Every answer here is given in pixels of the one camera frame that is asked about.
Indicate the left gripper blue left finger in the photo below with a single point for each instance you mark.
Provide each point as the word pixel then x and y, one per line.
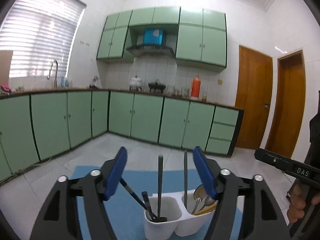
pixel 112 172

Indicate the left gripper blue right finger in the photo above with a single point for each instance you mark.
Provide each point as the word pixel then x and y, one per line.
pixel 204 172

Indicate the grey metal chopstick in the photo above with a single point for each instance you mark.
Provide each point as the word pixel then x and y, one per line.
pixel 160 179
pixel 185 173

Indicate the large steel spoon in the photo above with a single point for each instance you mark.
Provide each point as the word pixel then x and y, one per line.
pixel 200 193

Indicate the black chopstick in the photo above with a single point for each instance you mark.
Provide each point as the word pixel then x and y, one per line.
pixel 147 204
pixel 133 194

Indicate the small cartoon handle spoon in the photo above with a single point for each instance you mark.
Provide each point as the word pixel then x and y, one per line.
pixel 208 202

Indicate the wooden chopstick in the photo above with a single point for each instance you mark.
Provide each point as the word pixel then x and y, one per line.
pixel 207 209

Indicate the black plastic spoon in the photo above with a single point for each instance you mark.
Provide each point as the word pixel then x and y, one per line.
pixel 159 219

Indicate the small steel spoon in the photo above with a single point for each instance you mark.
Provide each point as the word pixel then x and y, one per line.
pixel 197 202

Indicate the green lower kitchen cabinets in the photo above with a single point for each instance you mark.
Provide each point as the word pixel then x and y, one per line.
pixel 38 126

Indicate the person's right hand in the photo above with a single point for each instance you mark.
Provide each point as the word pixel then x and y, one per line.
pixel 296 208

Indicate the blue tablecloth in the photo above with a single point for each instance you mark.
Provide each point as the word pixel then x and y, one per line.
pixel 126 215

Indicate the white twin utensil holder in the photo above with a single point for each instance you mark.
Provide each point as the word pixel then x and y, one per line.
pixel 180 220

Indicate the wooden door far right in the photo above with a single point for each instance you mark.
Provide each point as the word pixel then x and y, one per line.
pixel 290 104

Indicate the wooden door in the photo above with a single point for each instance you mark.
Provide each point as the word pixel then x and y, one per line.
pixel 290 104
pixel 254 93

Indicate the small glass jar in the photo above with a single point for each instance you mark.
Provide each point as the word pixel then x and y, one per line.
pixel 204 96

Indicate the white cooking pot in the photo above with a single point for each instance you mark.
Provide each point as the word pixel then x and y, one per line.
pixel 135 83

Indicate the orange thermos flask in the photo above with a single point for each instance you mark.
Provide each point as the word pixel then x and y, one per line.
pixel 195 87

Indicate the black wok on stove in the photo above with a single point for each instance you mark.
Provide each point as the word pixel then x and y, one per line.
pixel 156 87

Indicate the wooden door near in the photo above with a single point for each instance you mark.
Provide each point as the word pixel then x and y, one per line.
pixel 254 93

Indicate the black range hood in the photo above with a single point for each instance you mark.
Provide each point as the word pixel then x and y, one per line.
pixel 151 50

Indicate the blue box above hood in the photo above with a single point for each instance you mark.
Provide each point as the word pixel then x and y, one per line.
pixel 153 37

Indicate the pink cloth on counter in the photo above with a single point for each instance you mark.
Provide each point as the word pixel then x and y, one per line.
pixel 5 90

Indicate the cardboard box with label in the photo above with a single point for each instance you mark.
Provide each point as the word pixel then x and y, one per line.
pixel 5 63

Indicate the window with white blinds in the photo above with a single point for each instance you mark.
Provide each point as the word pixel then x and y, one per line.
pixel 41 34

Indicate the green upper wall cabinets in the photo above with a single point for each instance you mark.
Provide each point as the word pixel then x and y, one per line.
pixel 198 37

